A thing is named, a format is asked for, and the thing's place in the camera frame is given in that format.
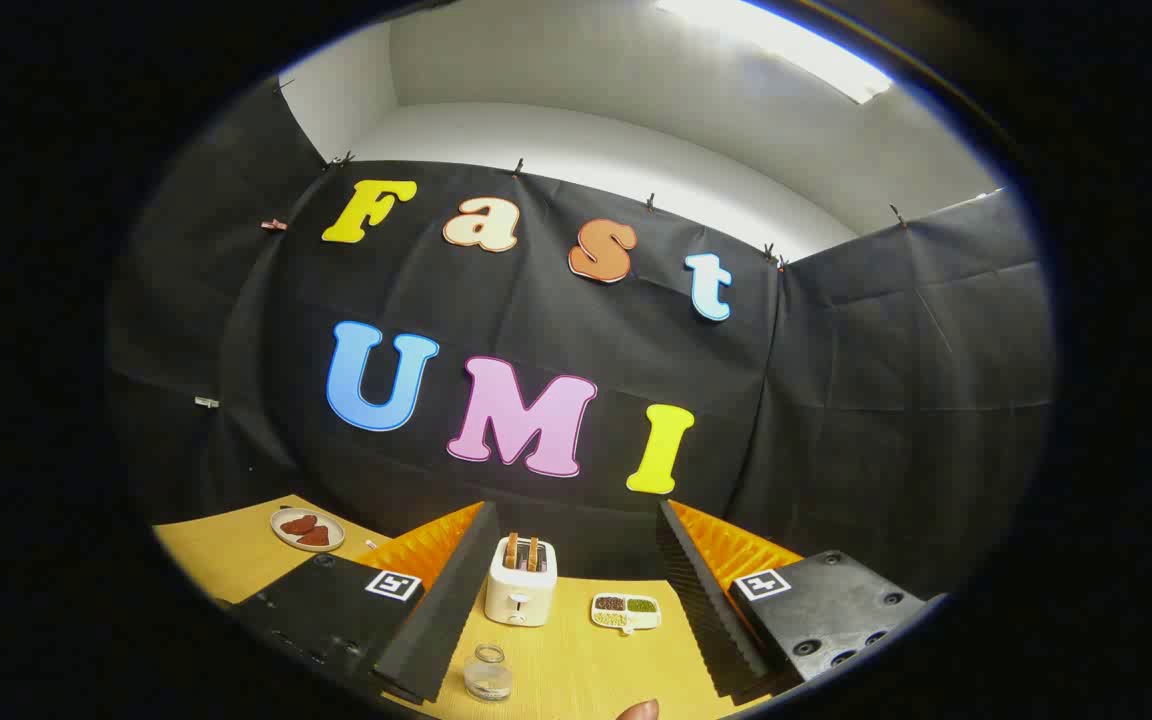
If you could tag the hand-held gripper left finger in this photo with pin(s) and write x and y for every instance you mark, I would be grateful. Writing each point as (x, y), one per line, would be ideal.
(441, 620)

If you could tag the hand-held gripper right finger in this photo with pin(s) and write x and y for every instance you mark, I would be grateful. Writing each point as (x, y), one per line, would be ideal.
(706, 610)

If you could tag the clear plastic juice bottle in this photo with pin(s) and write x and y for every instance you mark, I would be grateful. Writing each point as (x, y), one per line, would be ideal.
(488, 678)

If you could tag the white divided bean dish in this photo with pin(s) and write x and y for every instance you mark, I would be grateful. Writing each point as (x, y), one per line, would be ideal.
(626, 612)

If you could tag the white toaster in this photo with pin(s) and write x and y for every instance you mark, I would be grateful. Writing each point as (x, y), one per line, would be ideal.
(519, 598)

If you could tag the toasted bread slice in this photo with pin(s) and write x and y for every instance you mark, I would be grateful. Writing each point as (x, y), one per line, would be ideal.
(511, 552)
(533, 555)

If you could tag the wooden table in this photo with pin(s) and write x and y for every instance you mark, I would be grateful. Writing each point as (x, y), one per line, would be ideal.
(576, 670)

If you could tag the brown food slice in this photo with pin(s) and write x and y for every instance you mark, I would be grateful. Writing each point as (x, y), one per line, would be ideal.
(298, 524)
(315, 537)

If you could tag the round beige plate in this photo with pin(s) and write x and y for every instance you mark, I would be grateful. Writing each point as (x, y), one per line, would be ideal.
(281, 528)

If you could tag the black backdrop cloth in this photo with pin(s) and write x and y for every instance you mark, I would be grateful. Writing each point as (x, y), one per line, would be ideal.
(836, 400)

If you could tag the pink cloth clip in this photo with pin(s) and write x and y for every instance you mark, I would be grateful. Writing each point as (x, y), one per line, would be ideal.
(274, 225)

